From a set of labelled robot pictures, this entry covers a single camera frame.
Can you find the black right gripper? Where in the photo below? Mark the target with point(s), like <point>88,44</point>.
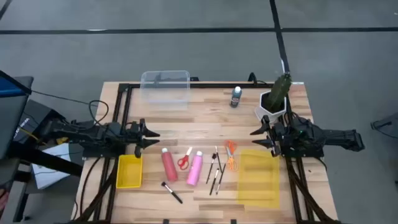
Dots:
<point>275,137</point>

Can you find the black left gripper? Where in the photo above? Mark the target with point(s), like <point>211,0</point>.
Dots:
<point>136,137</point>

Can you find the red paint bottle white cap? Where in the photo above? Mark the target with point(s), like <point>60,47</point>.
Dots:
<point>169,165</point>

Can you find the dark paint bottle white cap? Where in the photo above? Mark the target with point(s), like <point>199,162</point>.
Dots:
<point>235,98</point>

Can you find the thin brush wide black head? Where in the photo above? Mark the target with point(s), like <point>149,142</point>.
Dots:
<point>214,155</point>

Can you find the pink paint bottle white cap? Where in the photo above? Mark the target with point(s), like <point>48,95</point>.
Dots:
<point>195,169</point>

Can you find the long thin black paintbrush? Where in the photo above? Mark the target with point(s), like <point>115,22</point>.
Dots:
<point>221,179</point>

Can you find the large black fluffy-head brush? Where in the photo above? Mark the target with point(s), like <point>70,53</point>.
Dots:
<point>172,193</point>

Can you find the thick black brush silver ferrule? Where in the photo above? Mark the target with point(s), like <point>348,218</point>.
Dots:
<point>214,182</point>

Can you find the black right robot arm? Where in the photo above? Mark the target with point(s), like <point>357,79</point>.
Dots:
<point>326,138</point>

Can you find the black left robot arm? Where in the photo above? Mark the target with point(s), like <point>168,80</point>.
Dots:
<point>93,137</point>

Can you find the small yellow plastic basket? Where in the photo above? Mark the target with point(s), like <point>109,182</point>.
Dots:
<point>129,171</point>

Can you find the green cactus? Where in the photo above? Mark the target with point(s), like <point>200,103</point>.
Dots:
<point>278,93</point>

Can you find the clear plastic storage bin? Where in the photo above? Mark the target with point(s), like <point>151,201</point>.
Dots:
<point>164,93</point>

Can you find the translucent yellow plastic tray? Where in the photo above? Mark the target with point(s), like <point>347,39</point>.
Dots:
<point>258,186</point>

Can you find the small black clip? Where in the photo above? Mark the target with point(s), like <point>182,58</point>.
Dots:
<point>166,221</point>
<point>233,221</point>

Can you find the black stand beam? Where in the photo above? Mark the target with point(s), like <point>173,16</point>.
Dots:
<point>46,160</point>

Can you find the white board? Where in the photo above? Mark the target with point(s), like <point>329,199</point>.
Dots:
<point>49,177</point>

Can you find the black equipment case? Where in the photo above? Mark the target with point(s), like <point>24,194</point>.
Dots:
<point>37,115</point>

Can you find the dark monitor blue screen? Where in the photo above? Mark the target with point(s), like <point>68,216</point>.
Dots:
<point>12,118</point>

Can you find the black aluminium table frame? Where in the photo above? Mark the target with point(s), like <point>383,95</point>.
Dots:
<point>205,84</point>

